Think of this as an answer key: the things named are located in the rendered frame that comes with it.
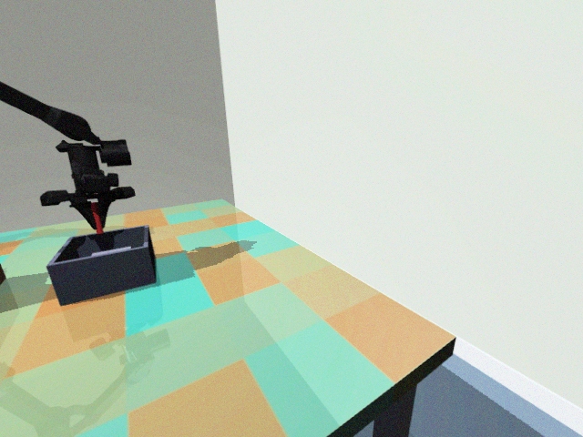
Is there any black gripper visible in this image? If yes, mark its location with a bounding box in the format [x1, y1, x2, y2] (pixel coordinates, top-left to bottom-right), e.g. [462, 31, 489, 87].
[40, 166, 136, 230]

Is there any red peg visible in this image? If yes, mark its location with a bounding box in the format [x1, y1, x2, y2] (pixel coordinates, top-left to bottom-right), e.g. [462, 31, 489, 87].
[91, 202, 104, 234]

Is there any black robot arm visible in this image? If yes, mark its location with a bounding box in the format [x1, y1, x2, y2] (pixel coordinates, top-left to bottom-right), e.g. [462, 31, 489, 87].
[0, 81, 131, 191]

